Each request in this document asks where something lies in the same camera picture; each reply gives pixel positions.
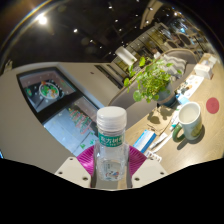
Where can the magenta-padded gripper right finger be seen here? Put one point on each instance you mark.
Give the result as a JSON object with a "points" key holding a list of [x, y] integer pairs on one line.
{"points": [[150, 171]]}

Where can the clear water bottle white cap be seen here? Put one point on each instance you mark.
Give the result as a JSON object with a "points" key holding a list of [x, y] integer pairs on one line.
{"points": [[111, 123]]}

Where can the window with festive decals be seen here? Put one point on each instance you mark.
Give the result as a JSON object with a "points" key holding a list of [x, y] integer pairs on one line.
{"points": [[66, 116]]}

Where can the green potted plant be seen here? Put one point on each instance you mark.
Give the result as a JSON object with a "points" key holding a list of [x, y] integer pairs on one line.
{"points": [[153, 81]]}

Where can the pill blister pack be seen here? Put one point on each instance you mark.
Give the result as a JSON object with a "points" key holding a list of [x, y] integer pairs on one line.
{"points": [[154, 156]]}

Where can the flat round red coaster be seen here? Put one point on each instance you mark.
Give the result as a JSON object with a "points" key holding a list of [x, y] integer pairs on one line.
{"points": [[212, 105]]}

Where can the small upright blue box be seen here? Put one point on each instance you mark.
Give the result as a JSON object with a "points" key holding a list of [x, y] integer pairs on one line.
{"points": [[183, 99]]}

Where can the flat blue and white box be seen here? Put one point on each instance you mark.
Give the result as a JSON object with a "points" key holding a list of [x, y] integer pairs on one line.
{"points": [[145, 140]]}

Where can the group of ceiling lights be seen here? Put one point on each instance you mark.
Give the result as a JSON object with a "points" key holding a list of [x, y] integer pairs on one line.
{"points": [[42, 20]]}

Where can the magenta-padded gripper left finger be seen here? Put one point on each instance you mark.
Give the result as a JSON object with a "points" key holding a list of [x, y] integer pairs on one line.
{"points": [[71, 170]]}

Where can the white rectangular box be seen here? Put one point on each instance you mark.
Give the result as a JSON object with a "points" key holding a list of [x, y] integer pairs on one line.
{"points": [[203, 71]]}

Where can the grey chevron cushion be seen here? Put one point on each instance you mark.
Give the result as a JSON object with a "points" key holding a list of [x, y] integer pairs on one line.
{"points": [[175, 63]]}

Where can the grey curved sofa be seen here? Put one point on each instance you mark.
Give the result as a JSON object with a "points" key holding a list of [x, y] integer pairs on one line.
{"points": [[133, 106]]}

